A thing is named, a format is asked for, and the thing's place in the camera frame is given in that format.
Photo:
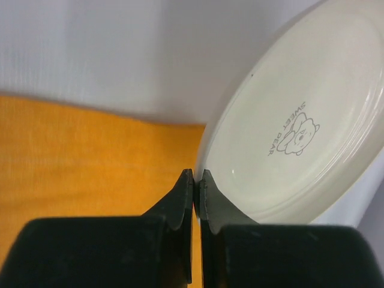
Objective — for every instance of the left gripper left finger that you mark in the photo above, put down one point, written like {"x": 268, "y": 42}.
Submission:
{"x": 175, "y": 210}

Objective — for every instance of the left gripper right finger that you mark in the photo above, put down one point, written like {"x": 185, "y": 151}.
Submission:
{"x": 219, "y": 220}

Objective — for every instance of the cream round plate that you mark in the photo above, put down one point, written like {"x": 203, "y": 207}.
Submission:
{"x": 300, "y": 140}

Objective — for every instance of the orange cartoon mouse towel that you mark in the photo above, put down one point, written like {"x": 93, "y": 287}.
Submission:
{"x": 74, "y": 186}

